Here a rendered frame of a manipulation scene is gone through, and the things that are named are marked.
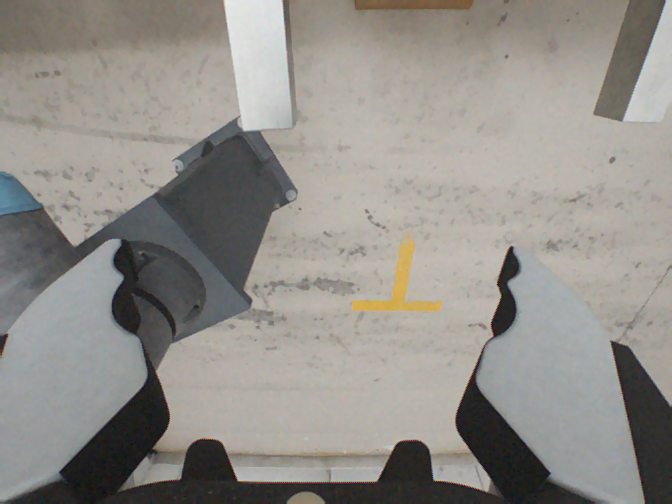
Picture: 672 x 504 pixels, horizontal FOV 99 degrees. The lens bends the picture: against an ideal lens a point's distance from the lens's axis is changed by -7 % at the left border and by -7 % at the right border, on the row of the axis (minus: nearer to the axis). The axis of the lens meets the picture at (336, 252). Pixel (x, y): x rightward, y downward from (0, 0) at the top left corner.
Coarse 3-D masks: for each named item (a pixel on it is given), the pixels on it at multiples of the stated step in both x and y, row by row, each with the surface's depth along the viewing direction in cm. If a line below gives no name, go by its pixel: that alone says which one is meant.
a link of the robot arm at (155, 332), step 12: (144, 300) 44; (144, 312) 43; (156, 312) 45; (144, 324) 42; (156, 324) 44; (168, 324) 46; (144, 336) 41; (156, 336) 43; (168, 336) 46; (156, 348) 43; (168, 348) 48; (156, 360) 43
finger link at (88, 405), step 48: (48, 288) 8; (96, 288) 8; (48, 336) 6; (96, 336) 6; (0, 384) 5; (48, 384) 5; (96, 384) 5; (144, 384) 5; (0, 432) 4; (48, 432) 5; (96, 432) 5; (144, 432) 6; (0, 480) 4; (48, 480) 4; (96, 480) 5
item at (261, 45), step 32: (224, 0) 15; (256, 0) 15; (288, 0) 17; (256, 32) 16; (288, 32) 17; (256, 64) 16; (288, 64) 17; (256, 96) 17; (288, 96) 17; (256, 128) 18; (288, 128) 18
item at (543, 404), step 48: (528, 288) 8; (528, 336) 7; (576, 336) 7; (480, 384) 6; (528, 384) 6; (576, 384) 6; (480, 432) 6; (528, 432) 5; (576, 432) 5; (624, 432) 5; (528, 480) 5; (576, 480) 4; (624, 480) 4
